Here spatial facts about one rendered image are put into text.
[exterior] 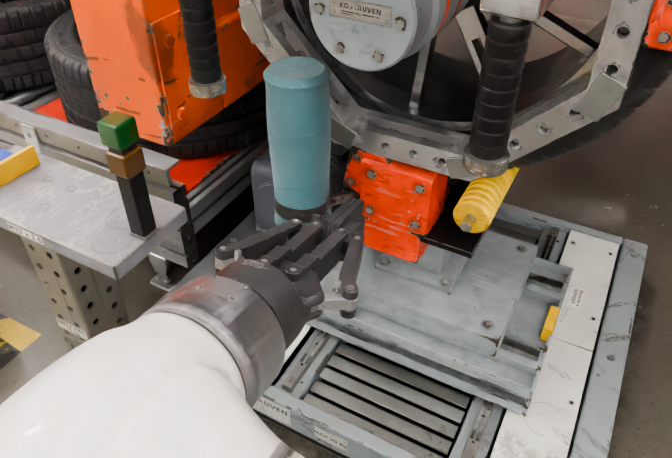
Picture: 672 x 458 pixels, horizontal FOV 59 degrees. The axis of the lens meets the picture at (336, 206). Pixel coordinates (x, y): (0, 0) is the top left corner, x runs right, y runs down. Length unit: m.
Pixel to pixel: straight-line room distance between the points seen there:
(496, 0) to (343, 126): 0.45
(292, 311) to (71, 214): 0.73
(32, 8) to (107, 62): 0.86
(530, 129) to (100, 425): 0.65
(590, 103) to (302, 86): 0.35
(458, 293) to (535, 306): 0.20
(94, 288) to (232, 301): 0.90
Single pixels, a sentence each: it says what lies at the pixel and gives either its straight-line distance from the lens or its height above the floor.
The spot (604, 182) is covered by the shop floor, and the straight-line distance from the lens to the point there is 2.04.
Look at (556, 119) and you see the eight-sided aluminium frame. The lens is 0.80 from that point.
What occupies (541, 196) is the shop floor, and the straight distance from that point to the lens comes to 1.90.
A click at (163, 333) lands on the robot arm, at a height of 0.82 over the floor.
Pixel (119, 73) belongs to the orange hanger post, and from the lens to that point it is 1.08.
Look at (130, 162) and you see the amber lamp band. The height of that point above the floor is 0.60.
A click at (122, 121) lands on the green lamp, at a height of 0.66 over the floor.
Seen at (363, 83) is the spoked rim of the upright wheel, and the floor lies 0.64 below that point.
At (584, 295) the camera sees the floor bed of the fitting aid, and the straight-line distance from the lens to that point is 1.50.
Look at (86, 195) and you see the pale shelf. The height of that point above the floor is 0.45.
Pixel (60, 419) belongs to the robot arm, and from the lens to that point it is 0.30.
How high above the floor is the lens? 1.08
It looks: 38 degrees down
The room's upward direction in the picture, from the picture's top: straight up
